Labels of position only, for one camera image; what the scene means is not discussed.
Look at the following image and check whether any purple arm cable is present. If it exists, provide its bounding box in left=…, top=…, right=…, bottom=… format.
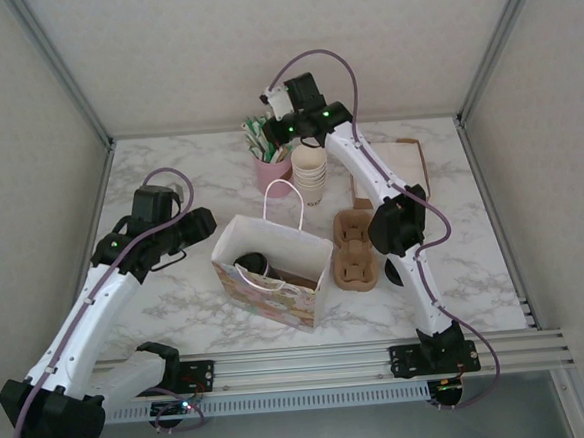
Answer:
left=265, top=38, right=505, bottom=423
left=0, top=166, right=212, bottom=438

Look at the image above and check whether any cartoon animal paper gift bag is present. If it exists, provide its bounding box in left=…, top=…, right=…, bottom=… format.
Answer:
left=204, top=175, right=341, bottom=342

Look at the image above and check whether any aluminium table edge rail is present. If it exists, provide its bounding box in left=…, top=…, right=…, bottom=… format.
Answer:
left=455, top=111, right=540, bottom=336
left=85, top=139, right=123, bottom=239

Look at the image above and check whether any brown cardboard napkin tray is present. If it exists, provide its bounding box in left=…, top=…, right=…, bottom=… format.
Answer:
left=349, top=135, right=431, bottom=212

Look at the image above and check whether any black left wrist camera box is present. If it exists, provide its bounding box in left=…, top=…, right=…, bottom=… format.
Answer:
left=129, top=183, right=181, bottom=225

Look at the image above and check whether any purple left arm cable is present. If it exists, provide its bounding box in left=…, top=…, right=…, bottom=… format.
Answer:
left=0, top=166, right=212, bottom=438

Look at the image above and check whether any aluminium frame post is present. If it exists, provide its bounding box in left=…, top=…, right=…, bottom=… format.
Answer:
left=8, top=0, right=116, bottom=154
left=449, top=0, right=554, bottom=123

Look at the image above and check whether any pink straw holder cup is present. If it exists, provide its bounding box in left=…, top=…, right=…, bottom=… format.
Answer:
left=252, top=148, right=296, bottom=200

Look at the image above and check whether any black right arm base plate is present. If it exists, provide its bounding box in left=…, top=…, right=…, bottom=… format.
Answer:
left=388, top=338, right=483, bottom=379

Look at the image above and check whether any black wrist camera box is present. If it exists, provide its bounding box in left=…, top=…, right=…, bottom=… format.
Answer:
left=283, top=70, right=328, bottom=114
left=129, top=183, right=181, bottom=225

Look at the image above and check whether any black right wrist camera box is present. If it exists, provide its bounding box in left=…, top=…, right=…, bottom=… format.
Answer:
left=283, top=70, right=328, bottom=114

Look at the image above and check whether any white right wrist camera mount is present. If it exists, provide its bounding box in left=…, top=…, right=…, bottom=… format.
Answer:
left=261, top=84, right=295, bottom=124

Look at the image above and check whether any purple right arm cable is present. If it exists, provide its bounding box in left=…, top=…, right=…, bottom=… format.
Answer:
left=265, top=38, right=505, bottom=423

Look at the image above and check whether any grey slotted cable duct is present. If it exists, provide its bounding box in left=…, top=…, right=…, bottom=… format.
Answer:
left=49, top=382, right=432, bottom=428

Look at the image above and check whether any black plastic cup lid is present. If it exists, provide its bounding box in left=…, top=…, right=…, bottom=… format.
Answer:
left=232, top=251, right=271, bottom=280
left=383, top=257, right=404, bottom=290

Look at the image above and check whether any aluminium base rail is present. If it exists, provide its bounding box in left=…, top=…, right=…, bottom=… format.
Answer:
left=29, top=328, right=577, bottom=410

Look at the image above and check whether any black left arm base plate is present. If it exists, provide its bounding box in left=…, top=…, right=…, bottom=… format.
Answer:
left=122, top=358, right=219, bottom=398

